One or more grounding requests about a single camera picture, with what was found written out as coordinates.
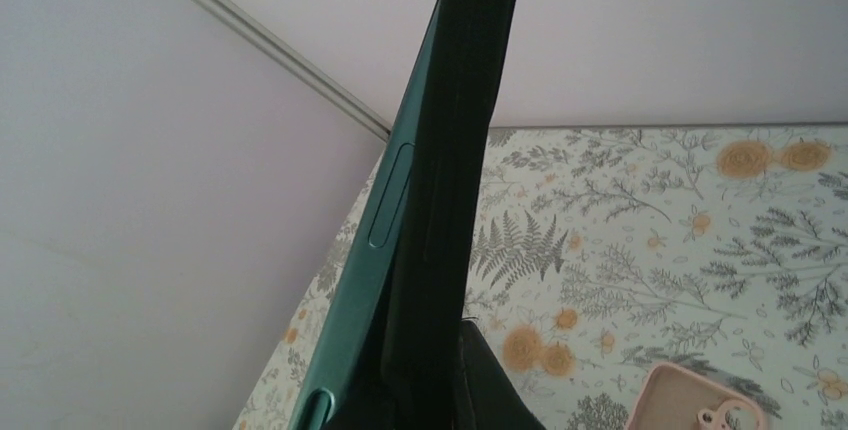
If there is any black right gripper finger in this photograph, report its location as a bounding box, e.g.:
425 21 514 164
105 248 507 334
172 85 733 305
457 320 544 430

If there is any black phone case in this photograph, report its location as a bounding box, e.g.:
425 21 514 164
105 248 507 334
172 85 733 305
320 0 516 429

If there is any teal green smartphone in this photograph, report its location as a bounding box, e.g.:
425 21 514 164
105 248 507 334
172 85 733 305
289 0 442 429

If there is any pink phone case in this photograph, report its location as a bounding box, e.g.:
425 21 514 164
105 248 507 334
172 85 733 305
624 362 770 430

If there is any floral patterned table mat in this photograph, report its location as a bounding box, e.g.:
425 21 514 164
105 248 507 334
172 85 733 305
231 123 848 430

